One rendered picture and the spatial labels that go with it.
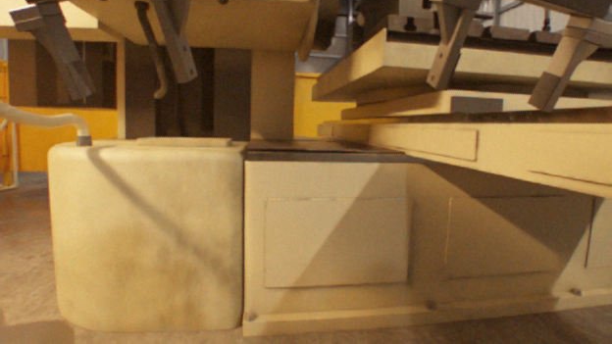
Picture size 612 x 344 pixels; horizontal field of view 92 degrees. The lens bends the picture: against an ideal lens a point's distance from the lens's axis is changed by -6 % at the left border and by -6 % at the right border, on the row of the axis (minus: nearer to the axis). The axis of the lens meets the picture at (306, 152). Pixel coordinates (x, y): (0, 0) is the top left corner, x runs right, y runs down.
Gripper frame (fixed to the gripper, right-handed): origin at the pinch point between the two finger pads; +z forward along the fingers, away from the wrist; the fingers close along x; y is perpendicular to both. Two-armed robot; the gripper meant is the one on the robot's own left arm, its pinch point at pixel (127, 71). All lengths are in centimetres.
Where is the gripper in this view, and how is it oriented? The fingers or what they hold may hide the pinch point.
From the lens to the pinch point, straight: 40.1
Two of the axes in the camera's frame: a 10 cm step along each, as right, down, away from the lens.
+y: 0.9, -4.7, 8.8
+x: -9.8, 0.9, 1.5
